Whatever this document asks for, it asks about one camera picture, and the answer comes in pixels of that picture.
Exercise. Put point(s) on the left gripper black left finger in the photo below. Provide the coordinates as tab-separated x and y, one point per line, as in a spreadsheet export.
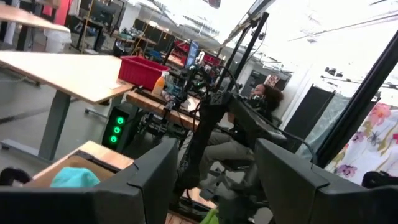
124	199

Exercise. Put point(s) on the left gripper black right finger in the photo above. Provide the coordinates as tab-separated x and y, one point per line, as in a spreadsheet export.
304	199

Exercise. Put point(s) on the blue microfiber towel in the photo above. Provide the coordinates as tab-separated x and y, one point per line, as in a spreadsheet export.
74	179

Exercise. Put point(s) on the green microfiber towel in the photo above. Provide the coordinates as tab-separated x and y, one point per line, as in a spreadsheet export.
211	217

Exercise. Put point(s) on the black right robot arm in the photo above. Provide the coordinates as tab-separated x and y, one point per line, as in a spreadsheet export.
205	130

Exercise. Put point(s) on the computer tower with green lights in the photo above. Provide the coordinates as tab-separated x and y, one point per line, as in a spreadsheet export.
116	127

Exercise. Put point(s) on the black office chair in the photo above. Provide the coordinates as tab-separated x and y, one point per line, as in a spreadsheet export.
230	177

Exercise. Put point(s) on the floral patterned cloth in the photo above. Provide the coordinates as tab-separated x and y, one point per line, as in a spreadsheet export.
370	146

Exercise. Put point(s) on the person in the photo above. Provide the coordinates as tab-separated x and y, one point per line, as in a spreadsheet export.
224	149

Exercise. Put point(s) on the orange spray bottle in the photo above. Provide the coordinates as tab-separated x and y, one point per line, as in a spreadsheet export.
159	85

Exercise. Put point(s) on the red plastic bin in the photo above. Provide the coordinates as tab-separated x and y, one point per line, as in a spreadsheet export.
140	73

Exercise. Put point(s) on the white table with grey leg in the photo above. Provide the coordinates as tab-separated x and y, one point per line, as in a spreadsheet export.
62	71

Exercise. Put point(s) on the white trash bin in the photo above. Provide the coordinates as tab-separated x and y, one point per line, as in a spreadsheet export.
56	42

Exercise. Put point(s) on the black aluminium rig frame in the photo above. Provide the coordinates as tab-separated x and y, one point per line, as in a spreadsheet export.
357	102

